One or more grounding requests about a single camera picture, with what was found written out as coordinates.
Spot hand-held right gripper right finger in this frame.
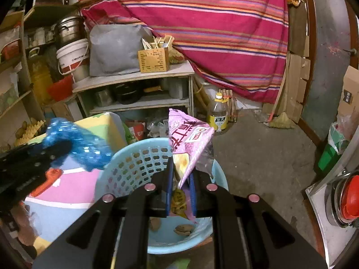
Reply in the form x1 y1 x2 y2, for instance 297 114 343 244
188 171 328 269

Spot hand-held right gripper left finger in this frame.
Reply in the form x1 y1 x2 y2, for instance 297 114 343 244
32 156 174 269

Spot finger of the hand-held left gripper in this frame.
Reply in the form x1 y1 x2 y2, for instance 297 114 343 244
39 139 74 165

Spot light blue plastic basket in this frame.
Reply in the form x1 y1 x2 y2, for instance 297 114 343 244
95 137 229 254

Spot pink snack packet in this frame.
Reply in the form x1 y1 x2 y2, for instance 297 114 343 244
168 108 215 222

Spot person's left hand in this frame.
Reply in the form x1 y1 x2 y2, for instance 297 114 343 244
12 201 39 246

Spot yellow egg carton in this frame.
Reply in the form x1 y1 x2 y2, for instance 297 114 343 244
15 118 47 147

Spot cardboard box with blue label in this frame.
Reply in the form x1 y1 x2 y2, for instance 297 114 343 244
44 102 75 124

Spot cartoon printed table mat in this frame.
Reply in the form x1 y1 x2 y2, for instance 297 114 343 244
22 112 127 258

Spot red plastic basket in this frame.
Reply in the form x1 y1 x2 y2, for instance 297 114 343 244
46 76 74 102

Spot red snack bag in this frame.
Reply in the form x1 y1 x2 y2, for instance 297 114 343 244
126 121 147 143

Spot small metal pot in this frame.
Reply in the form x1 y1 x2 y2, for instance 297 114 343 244
94 88 113 107

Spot clear plastic container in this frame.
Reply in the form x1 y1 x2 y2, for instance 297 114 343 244
0 85 19 113

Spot yellow oil jug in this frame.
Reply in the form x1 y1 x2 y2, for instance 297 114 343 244
28 48 54 105

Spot plastic bottle with yellow cap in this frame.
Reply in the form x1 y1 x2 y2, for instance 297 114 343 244
207 93 228 134

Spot black pan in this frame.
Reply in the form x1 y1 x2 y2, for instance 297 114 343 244
113 85 142 104

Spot white plastic bucket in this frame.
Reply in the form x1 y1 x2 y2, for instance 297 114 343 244
56 39 90 83

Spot tall wooden shelf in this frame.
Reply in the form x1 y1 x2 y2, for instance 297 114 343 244
0 6 82 146

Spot bundle of wooden sticks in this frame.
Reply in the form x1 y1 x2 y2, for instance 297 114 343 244
221 89 239 123

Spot low white shelf unit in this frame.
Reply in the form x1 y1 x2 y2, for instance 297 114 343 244
72 60 196 116

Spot grey fabric bag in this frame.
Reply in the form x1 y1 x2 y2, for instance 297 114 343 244
89 24 153 77

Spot straw broom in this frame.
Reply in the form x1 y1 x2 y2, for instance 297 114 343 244
265 70 297 130

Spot large metal pot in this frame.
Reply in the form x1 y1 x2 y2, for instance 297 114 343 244
54 15 86 49

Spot wooden chopstick box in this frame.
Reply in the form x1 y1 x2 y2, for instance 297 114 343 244
138 35 175 74

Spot green bin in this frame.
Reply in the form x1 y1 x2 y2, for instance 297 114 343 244
317 142 341 173

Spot white plastic bag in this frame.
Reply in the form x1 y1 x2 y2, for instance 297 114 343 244
328 117 352 155

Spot cardboard sheets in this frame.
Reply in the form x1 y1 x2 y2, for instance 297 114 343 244
285 6 312 124

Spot red striped cloth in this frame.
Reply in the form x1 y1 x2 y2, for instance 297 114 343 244
75 0 290 105

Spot brown cardboard box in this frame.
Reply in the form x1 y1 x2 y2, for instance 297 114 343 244
338 65 359 119

